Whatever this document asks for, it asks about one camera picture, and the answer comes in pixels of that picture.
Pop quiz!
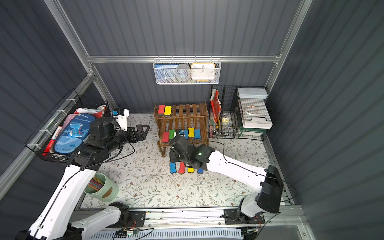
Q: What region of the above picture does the blue eraser top shelf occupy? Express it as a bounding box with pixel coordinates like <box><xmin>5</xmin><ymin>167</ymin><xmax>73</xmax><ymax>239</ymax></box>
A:
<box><xmin>170</xmin><ymin>163</ymin><xmax>177</xmax><ymax>174</ymax></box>

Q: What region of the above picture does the green eraser shelf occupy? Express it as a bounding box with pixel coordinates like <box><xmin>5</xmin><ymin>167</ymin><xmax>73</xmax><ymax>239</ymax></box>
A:
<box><xmin>169</xmin><ymin>130</ymin><xmax>177</xmax><ymax>140</ymax></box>

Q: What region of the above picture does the red eraser top shelf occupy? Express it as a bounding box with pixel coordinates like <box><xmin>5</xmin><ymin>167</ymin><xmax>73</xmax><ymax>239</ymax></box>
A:
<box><xmin>157</xmin><ymin>105</ymin><xmax>166</xmax><ymax>115</ymax></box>

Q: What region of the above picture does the red eraser shelf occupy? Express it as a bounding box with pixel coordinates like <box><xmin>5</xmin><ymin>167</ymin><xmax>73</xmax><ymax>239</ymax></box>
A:
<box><xmin>157</xmin><ymin>105</ymin><xmax>166</xmax><ymax>115</ymax></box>
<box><xmin>162</xmin><ymin>132</ymin><xmax>170</xmax><ymax>143</ymax></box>

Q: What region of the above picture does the yellow eraser top shelf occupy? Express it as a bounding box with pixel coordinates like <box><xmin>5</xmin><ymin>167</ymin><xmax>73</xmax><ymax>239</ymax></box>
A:
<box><xmin>164</xmin><ymin>106</ymin><xmax>172</xmax><ymax>116</ymax></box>

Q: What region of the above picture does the yellow eraser shelf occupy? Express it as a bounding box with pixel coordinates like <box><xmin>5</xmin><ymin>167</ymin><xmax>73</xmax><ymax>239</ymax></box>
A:
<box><xmin>164</xmin><ymin>106</ymin><xmax>172</xmax><ymax>116</ymax></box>
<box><xmin>188</xmin><ymin>128</ymin><xmax>195</xmax><ymax>138</ymax></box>

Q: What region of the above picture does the wooden two-tier shelf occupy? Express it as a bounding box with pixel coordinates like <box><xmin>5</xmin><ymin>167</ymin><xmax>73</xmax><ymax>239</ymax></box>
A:
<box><xmin>154</xmin><ymin>103</ymin><xmax>209</xmax><ymax>158</ymax></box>

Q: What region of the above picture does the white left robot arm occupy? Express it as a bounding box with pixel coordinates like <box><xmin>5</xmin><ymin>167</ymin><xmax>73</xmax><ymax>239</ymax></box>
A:
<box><xmin>15</xmin><ymin>117</ymin><xmax>150</xmax><ymax>240</ymax></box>

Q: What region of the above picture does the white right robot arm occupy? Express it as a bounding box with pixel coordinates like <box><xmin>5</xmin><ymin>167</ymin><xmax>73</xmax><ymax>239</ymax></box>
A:
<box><xmin>169</xmin><ymin>136</ymin><xmax>284</xmax><ymax>224</ymax></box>

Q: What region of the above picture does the red eraser lower shelf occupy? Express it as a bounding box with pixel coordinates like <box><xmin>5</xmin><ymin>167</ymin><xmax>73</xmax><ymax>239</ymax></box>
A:
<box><xmin>162</xmin><ymin>132</ymin><xmax>170</xmax><ymax>143</ymax></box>

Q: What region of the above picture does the blue dinosaur pencil case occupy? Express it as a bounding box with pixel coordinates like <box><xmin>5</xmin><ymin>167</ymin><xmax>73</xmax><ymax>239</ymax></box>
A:
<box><xmin>54</xmin><ymin>113</ymin><xmax>96</xmax><ymax>155</ymax></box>

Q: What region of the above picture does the green pen cup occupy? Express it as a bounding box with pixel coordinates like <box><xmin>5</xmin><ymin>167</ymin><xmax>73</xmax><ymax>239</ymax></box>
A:
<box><xmin>84</xmin><ymin>172</ymin><xmax>119</xmax><ymax>203</ymax></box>

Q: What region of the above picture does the blue box in basket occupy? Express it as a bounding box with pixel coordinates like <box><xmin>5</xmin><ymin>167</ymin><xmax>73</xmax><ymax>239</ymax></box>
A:
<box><xmin>154</xmin><ymin>63</ymin><xmax>179</xmax><ymax>84</ymax></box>

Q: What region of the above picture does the grey tape roll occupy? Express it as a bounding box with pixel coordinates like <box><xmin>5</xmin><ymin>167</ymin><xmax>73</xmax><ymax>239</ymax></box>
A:
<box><xmin>175</xmin><ymin>64</ymin><xmax>191</xmax><ymax>83</ymax></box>

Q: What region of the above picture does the white plastic box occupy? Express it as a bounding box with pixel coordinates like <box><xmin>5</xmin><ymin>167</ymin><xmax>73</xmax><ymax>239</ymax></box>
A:
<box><xmin>242</xmin><ymin>117</ymin><xmax>273</xmax><ymax>129</ymax></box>

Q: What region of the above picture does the clear tape roll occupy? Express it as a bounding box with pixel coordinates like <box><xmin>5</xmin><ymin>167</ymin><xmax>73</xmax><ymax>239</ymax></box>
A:
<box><xmin>244</xmin><ymin>105</ymin><xmax>259</xmax><ymax>116</ymax></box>

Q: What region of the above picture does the yellow alarm clock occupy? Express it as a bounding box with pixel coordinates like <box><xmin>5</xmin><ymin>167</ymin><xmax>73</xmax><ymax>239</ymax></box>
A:
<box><xmin>191</xmin><ymin>63</ymin><xmax>216</xmax><ymax>82</ymax></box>

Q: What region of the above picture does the red marker pen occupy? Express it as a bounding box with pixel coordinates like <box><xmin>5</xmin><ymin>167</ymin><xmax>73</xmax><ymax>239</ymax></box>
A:
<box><xmin>42</xmin><ymin>126</ymin><xmax>63</xmax><ymax>156</ymax></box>

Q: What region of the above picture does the white box on organizer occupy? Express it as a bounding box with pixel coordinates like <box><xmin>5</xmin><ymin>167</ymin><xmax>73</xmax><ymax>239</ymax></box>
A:
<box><xmin>238</xmin><ymin>88</ymin><xmax>268</xmax><ymax>99</ymax></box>

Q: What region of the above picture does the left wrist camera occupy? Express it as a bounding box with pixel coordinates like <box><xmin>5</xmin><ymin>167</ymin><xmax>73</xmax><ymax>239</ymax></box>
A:
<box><xmin>112</xmin><ymin>108</ymin><xmax>129</xmax><ymax>131</ymax></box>

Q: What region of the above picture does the black wire side basket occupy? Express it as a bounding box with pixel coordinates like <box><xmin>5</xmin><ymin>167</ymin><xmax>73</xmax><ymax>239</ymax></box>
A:
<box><xmin>25</xmin><ymin>90</ymin><xmax>109</xmax><ymax>163</ymax></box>

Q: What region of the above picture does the white wire wall basket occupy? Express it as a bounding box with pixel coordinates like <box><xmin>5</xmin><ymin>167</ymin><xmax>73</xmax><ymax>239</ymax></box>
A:
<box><xmin>153</xmin><ymin>60</ymin><xmax>222</xmax><ymax>85</ymax></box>

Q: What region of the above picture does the black wire desk organizer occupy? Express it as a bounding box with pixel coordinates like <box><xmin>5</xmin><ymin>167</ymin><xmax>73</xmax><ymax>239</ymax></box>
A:
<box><xmin>209</xmin><ymin>85</ymin><xmax>273</xmax><ymax>141</ymax></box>

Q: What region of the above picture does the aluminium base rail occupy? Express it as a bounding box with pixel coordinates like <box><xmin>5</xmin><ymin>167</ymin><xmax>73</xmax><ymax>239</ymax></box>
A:
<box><xmin>74</xmin><ymin>205</ymin><xmax>304</xmax><ymax>232</ymax></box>

